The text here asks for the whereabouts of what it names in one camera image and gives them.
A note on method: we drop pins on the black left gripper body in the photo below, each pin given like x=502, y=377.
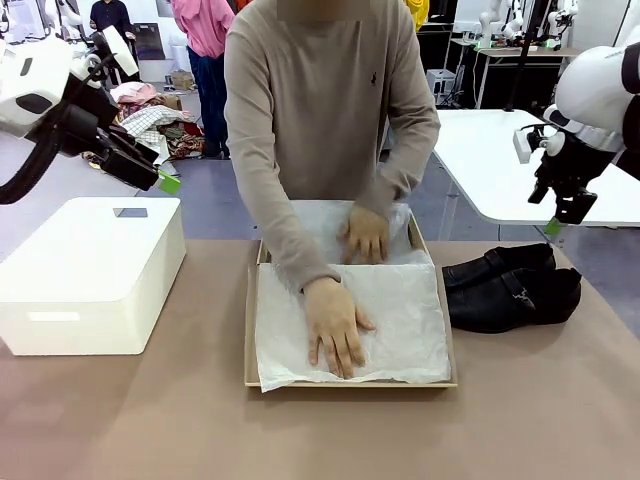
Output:
x=82, y=132

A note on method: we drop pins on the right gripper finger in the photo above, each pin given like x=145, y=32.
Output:
x=575, y=207
x=537, y=194

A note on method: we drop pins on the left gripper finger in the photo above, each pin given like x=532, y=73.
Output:
x=145, y=177
x=135, y=147

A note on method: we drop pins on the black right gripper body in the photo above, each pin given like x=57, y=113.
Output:
x=575, y=162

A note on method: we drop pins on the black leather loafer shoe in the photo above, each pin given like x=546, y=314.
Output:
x=500, y=310
x=505, y=260

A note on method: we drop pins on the cardboard shoe box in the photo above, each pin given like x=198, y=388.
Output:
x=252, y=320

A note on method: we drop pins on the white tissue paper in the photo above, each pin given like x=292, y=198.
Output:
x=400, y=320

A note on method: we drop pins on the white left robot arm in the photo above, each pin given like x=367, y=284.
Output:
x=30, y=80

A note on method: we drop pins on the person's left forearm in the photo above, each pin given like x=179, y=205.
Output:
x=400, y=170

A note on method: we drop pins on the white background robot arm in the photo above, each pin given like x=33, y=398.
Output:
x=492, y=20
x=560, y=22
x=70, y=15

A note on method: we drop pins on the person's right forearm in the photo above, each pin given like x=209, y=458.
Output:
x=295, y=235

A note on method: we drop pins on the small cardboard box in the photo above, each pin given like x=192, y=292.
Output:
x=182, y=80

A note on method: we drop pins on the white plastic storage box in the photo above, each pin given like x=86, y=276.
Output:
x=85, y=270

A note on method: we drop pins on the person's left hand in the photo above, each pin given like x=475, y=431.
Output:
x=367, y=235

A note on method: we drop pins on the person's right hand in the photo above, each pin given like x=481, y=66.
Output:
x=335, y=325

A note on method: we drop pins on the pile of colourful clothes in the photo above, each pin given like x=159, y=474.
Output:
x=165, y=125

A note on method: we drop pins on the white table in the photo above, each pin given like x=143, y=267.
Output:
x=485, y=155

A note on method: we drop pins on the person in black clothes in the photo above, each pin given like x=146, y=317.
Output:
x=112, y=20

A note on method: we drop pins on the black pole stand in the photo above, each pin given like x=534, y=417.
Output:
x=522, y=55

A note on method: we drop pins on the wooden table with metal legs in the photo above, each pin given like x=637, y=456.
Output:
x=520, y=52

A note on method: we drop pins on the person in pink jacket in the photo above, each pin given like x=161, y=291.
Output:
x=205, y=30

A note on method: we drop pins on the white computer case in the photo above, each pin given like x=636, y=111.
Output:
x=441, y=85

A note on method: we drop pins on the person in beige sweater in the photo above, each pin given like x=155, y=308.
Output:
x=320, y=100

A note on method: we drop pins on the yellow garment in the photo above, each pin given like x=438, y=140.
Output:
x=417, y=12

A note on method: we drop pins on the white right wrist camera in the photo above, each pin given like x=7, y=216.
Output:
x=522, y=145

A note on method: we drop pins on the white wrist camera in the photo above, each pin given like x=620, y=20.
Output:
x=122, y=50
x=522, y=145

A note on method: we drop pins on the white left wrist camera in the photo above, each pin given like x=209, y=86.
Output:
x=122, y=50

